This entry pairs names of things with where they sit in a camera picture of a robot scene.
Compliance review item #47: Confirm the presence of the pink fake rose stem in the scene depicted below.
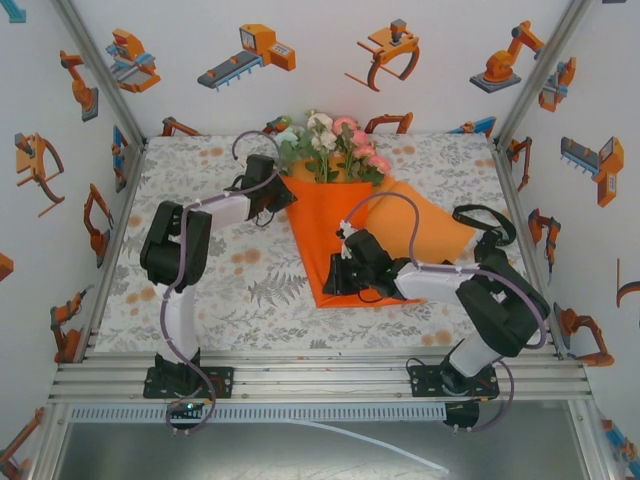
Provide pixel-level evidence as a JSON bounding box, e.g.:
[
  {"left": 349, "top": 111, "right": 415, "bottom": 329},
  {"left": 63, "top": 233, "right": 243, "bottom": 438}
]
[
  {"left": 349, "top": 128, "right": 376, "bottom": 181},
  {"left": 332, "top": 115, "right": 359, "bottom": 182},
  {"left": 359, "top": 144, "right": 393, "bottom": 187}
]

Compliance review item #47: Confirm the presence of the aluminium side rail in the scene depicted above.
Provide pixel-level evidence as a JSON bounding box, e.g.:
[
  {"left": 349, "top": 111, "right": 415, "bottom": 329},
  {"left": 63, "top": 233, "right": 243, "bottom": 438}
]
[
  {"left": 74, "top": 139, "right": 151, "bottom": 364},
  {"left": 492, "top": 142, "right": 566, "bottom": 361}
]

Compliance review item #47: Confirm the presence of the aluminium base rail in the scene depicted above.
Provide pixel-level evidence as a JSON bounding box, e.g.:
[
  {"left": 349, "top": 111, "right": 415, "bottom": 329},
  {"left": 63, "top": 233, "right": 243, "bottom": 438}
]
[{"left": 47, "top": 349, "right": 594, "bottom": 406}]

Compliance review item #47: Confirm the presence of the light blue fake flower stem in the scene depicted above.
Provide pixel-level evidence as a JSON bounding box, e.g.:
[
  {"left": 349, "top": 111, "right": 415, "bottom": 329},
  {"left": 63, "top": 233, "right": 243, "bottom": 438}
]
[{"left": 274, "top": 115, "right": 309, "bottom": 176}]

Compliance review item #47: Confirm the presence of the floral patterned tablecloth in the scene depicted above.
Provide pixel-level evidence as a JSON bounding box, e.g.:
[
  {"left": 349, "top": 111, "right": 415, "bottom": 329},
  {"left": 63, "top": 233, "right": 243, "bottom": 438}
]
[{"left": 92, "top": 132, "right": 559, "bottom": 354}]

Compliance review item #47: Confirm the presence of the orange wrapping paper sheet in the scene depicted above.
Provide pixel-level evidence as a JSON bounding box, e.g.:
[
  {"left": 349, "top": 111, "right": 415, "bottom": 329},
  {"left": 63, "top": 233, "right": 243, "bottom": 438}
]
[{"left": 279, "top": 172, "right": 476, "bottom": 310}]

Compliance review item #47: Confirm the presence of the aluminium frame post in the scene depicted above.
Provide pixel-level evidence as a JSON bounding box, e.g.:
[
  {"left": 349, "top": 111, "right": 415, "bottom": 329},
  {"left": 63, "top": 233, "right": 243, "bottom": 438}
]
[
  {"left": 49, "top": 0, "right": 149, "bottom": 151},
  {"left": 492, "top": 0, "right": 596, "bottom": 151}
]

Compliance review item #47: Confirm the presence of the black adapter box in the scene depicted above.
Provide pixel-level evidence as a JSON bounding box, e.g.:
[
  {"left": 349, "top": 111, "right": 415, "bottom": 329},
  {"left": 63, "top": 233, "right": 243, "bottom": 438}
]
[{"left": 444, "top": 402, "right": 480, "bottom": 429}]

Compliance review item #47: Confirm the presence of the white slotted cable duct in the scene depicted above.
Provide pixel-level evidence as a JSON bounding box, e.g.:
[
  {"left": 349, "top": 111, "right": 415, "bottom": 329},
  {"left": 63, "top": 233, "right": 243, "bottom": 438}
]
[{"left": 67, "top": 403, "right": 447, "bottom": 424}]

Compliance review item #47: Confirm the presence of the white fake flower stem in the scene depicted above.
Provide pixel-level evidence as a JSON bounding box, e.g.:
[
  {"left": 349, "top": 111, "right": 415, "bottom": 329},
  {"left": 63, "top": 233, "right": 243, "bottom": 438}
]
[{"left": 304, "top": 110, "right": 337, "bottom": 184}]

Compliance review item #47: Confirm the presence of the black ribbon with gold print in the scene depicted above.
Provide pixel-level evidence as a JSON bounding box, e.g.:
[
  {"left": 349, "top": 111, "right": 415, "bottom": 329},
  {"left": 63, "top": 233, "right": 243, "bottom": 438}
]
[{"left": 451, "top": 203, "right": 517, "bottom": 251}]

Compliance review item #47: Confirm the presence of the small circuit board green light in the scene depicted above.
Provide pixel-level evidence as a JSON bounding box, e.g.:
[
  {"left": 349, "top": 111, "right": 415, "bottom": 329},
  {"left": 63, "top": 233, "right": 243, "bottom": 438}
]
[{"left": 166, "top": 399, "right": 206, "bottom": 419}]

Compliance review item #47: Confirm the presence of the aluminium frame leg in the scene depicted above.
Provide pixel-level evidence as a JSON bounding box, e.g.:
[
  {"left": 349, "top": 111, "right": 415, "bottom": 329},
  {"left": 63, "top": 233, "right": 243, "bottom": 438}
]
[
  {"left": 27, "top": 402, "right": 69, "bottom": 480},
  {"left": 567, "top": 399, "right": 619, "bottom": 480}
]

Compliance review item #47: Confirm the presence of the thin white tube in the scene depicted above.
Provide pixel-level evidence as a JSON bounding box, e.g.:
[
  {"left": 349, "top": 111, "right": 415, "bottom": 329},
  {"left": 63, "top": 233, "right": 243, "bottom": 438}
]
[{"left": 279, "top": 418, "right": 451, "bottom": 474}]

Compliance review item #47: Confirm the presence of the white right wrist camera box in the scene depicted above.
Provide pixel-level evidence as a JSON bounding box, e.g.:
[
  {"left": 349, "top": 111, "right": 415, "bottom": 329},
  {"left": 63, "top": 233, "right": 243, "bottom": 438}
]
[{"left": 333, "top": 218, "right": 359, "bottom": 262}]

